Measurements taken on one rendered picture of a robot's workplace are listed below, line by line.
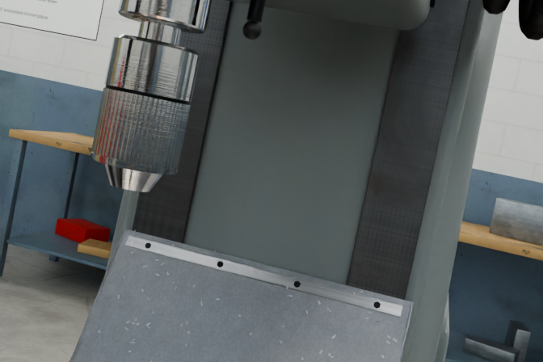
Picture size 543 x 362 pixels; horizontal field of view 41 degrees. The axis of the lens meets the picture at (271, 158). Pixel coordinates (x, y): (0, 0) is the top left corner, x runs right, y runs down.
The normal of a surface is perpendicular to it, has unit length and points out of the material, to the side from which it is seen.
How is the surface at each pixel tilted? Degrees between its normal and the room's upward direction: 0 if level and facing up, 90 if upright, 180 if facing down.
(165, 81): 90
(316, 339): 63
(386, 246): 90
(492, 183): 90
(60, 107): 90
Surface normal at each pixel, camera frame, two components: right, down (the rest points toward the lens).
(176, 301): -0.13, -0.42
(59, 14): -0.24, 0.00
